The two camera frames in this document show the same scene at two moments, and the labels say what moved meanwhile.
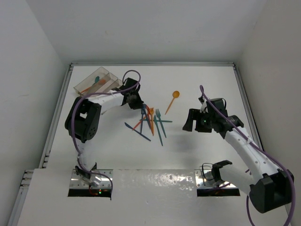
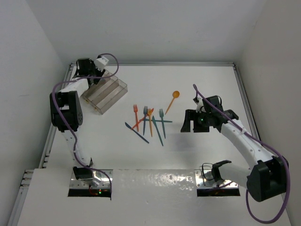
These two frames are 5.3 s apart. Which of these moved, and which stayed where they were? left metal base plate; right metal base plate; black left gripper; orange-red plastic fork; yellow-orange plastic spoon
Moved: orange-red plastic fork; black left gripper
Stayed: right metal base plate; left metal base plate; yellow-orange plastic spoon
